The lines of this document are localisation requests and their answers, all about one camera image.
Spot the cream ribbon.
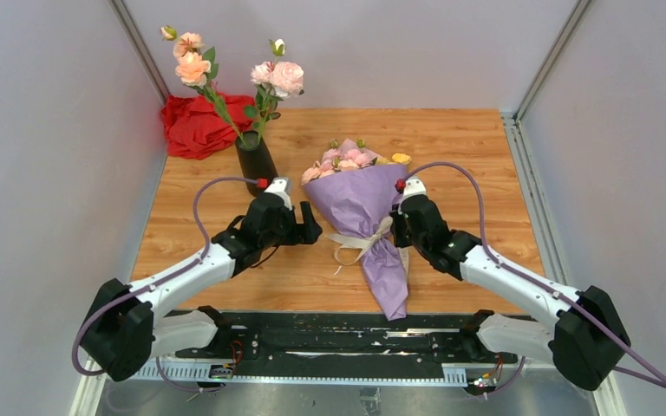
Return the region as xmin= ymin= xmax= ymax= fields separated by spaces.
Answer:
xmin=325 ymin=216 xmax=394 ymax=266

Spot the purple paper bouquet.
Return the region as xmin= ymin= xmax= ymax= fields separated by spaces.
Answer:
xmin=301 ymin=139 xmax=410 ymax=321

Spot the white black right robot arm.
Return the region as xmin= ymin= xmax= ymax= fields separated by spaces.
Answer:
xmin=390 ymin=195 xmax=630 ymax=391

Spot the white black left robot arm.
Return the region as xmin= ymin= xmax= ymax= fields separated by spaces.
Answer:
xmin=73 ymin=192 xmax=322 ymax=381

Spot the black vase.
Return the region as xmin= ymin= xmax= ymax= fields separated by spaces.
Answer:
xmin=235 ymin=130 xmax=278 ymax=184

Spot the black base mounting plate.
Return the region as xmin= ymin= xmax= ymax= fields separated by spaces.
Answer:
xmin=120 ymin=309 xmax=581 ymax=381

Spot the red crumpled cloth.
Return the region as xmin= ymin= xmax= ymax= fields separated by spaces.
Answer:
xmin=160 ymin=95 xmax=238 ymax=159

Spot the pink rose stem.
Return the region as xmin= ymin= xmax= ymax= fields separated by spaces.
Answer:
xmin=244 ymin=38 xmax=304 ymax=140

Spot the peach rose stem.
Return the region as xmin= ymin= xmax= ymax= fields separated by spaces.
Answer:
xmin=160 ymin=25 xmax=245 ymax=144

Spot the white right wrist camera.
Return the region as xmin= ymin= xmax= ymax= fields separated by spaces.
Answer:
xmin=395 ymin=176 xmax=427 ymax=201

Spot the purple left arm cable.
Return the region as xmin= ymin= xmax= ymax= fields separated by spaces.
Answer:
xmin=71 ymin=176 xmax=270 ymax=394

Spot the aluminium frame rail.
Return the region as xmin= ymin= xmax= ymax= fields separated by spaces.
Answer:
xmin=94 ymin=322 xmax=613 ymax=387

